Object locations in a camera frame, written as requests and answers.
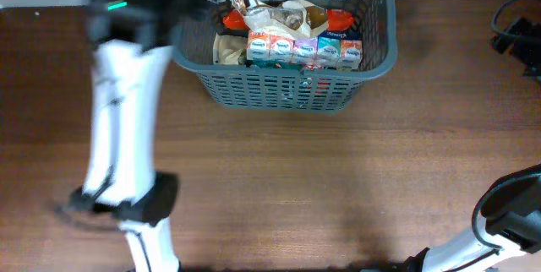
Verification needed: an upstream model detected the brown cookie bag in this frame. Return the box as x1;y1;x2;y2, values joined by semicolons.
232;0;329;40

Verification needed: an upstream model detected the San Remo spaghetti packet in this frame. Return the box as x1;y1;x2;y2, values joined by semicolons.
222;9;354;31

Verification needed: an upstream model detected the Kleenex tissue multipack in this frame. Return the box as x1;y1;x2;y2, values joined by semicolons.
247;30;363;71

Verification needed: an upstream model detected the grey plastic basket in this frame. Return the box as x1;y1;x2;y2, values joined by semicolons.
172;0;398;113

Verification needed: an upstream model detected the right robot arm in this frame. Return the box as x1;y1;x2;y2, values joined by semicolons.
394;164;540;272

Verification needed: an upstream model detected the green Nescafe coffee bag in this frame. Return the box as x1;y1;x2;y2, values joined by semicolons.
213;33;360;72

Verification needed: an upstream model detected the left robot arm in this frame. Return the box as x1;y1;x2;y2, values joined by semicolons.
54;0;214;271

